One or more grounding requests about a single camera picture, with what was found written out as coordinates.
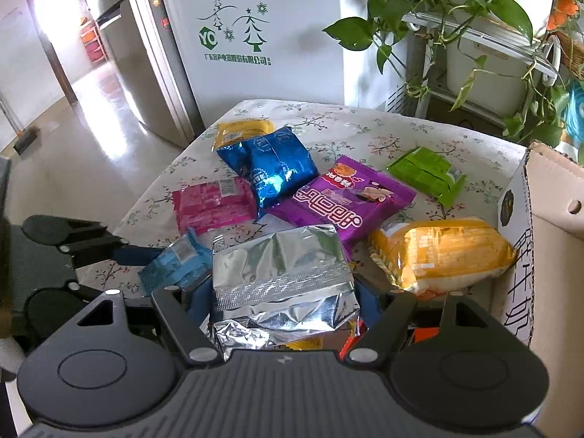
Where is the yellow packet with label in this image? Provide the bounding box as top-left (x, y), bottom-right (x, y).
top-left (283, 335), bottom-right (326, 352)

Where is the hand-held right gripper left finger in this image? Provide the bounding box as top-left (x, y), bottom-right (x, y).
top-left (75, 283), bottom-right (222, 368)

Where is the small yellow snack packet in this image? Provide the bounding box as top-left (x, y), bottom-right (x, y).
top-left (211, 119), bottom-right (274, 151)

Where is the green pothos plant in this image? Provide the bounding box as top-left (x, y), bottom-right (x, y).
top-left (322, 0), bottom-right (571, 147)

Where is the orange storage rack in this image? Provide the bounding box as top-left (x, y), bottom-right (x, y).
top-left (80, 18), bottom-right (108, 63)

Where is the white plant stand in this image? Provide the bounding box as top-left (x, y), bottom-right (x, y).
top-left (401, 9), bottom-right (564, 119)

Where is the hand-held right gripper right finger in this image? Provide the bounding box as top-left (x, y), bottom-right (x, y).
top-left (345, 278), bottom-right (491, 366)

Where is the green snack packet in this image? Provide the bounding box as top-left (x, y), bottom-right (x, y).
top-left (385, 146), bottom-right (467, 208)

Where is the floral tablecloth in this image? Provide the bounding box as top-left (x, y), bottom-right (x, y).
top-left (77, 99), bottom-right (530, 329)

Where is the cardboard box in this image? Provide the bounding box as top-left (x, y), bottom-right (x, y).
top-left (496, 141), bottom-right (584, 438)

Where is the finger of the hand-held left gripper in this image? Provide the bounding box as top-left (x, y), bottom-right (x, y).
top-left (65, 280), bottom-right (110, 303)
top-left (58, 220), bottom-right (168, 269)

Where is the light blue snack packet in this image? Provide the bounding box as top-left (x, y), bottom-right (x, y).
top-left (138, 228), bottom-right (214, 296)

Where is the silver foil snack packet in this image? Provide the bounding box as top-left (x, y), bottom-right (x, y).
top-left (201, 224), bottom-right (361, 363)

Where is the pink snack packet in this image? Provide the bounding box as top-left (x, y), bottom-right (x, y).
top-left (172, 177), bottom-right (258, 235)

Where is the shiny blue snack packet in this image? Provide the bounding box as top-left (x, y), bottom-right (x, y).
top-left (216, 126), bottom-right (320, 217)

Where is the white appliance with green print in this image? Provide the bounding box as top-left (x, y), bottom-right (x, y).
top-left (137, 0), bottom-right (347, 128)

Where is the teal ornament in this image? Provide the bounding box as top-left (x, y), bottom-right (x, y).
top-left (565, 81), bottom-right (584, 143)

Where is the purple snack packet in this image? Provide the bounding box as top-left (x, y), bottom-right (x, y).
top-left (267, 155), bottom-right (417, 243)

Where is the large yellow snack packet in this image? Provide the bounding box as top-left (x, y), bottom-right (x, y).
top-left (369, 218), bottom-right (518, 301)

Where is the wicker basket with orange flowers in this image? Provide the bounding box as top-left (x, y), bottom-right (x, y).
top-left (545, 0), bottom-right (584, 83)

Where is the wooden door frame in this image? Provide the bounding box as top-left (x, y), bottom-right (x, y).
top-left (17, 0), bottom-right (79, 103)

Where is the floor brush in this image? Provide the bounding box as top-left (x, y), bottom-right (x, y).
top-left (0, 96), bottom-right (41, 156)

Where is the silver refrigerator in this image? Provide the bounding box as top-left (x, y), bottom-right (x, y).
top-left (77, 0), bottom-right (206, 149)

